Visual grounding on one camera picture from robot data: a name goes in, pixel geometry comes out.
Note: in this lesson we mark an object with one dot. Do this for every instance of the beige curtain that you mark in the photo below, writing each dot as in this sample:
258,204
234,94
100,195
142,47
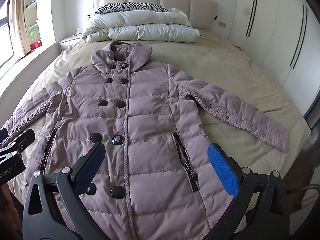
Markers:
17,17

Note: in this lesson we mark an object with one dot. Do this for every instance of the bed with beige sheet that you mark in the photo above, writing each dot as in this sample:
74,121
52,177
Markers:
225,62

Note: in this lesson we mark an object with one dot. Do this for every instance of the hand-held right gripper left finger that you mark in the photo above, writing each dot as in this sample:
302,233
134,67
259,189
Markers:
92,165

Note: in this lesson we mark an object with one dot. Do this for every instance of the mauve quilted jacket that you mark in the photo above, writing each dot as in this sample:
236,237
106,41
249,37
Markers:
150,120

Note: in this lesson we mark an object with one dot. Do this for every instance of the white nightstand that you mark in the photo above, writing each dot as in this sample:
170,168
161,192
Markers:
68,41

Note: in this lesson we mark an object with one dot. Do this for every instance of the white wardrobe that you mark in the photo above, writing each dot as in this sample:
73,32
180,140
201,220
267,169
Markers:
275,42

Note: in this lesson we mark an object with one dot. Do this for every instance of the zebra print pillow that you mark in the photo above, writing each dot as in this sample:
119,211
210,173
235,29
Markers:
130,5

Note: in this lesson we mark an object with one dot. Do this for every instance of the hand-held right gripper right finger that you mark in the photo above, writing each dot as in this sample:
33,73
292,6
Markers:
223,170

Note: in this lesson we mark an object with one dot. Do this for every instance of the small items on nightstand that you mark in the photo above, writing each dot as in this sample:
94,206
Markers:
78,31

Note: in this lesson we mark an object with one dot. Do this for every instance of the window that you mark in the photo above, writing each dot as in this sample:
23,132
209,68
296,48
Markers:
5,30

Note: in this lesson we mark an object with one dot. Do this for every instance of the white wall shelf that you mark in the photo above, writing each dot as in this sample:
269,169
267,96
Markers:
33,10

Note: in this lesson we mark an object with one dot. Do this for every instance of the white folded duvet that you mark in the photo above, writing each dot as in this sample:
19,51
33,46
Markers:
150,31

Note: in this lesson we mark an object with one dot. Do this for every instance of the green stool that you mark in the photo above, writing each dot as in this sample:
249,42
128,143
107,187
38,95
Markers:
32,33

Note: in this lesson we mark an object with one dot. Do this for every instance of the red box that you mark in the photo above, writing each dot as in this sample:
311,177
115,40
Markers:
35,45

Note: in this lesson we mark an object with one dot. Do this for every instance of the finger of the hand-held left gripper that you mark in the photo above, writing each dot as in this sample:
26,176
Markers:
23,140

